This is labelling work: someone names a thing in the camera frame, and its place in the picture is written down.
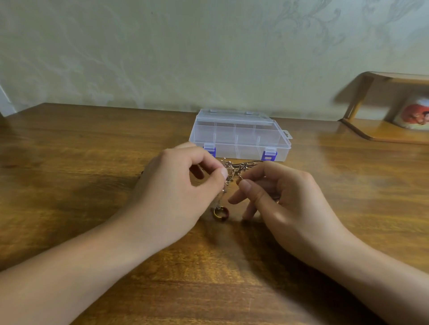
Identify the person's left forearm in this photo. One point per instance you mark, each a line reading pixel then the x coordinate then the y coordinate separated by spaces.
pixel 57 281

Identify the person's right hand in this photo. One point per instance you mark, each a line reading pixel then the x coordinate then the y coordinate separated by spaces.
pixel 298 211

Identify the wooden shelf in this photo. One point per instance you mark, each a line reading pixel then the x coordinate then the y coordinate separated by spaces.
pixel 389 129

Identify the white printed mug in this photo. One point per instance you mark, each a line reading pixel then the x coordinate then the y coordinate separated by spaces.
pixel 415 112

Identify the clear plastic organizer box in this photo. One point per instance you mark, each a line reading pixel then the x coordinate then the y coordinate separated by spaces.
pixel 240 134

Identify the person's left hand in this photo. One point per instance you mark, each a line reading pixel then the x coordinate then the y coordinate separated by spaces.
pixel 167 197

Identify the person's right forearm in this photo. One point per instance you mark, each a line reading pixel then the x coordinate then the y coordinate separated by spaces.
pixel 385 291

